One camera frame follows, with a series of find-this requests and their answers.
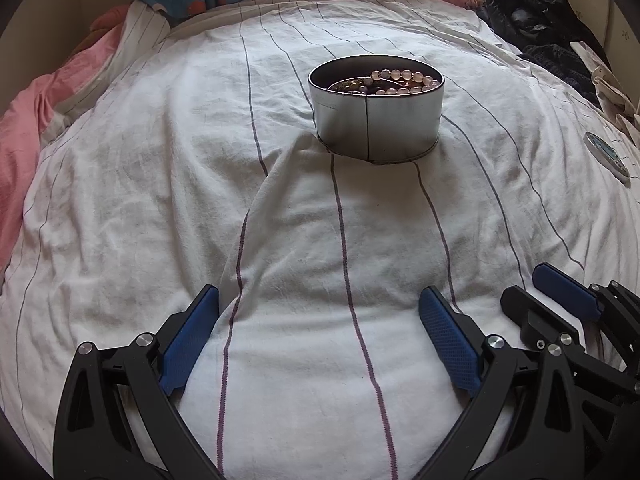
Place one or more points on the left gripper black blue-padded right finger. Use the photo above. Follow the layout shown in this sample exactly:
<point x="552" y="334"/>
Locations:
<point x="555" y="413"/>

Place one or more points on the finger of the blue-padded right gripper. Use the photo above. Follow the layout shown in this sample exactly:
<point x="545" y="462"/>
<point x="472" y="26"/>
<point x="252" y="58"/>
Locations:
<point x="566" y="292"/>

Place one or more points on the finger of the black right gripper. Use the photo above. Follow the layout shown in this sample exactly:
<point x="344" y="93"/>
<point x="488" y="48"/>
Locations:
<point x="539" y="325"/>

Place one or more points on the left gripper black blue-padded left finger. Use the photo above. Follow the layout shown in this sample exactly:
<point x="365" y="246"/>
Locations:
<point x="92" y="436"/>

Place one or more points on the round tin lid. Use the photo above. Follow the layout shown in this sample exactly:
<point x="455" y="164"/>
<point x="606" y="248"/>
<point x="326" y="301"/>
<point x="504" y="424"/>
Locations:
<point x="607" y="156"/>

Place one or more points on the white wardrobe with tree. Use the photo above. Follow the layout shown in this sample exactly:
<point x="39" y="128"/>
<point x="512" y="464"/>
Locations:
<point x="606" y="21"/>

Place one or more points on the round silver metal tin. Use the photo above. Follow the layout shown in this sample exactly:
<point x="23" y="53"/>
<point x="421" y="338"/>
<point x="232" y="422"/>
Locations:
<point x="378" y="108"/>

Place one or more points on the white striped duvet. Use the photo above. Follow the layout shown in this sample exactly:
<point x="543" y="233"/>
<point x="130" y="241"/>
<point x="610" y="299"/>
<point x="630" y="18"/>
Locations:
<point x="200" y="165"/>

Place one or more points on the black jacket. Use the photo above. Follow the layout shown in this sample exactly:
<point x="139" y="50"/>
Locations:
<point x="543" y="31"/>

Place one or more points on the pink blanket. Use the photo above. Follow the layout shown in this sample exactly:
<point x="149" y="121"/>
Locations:
<point x="37" y="111"/>

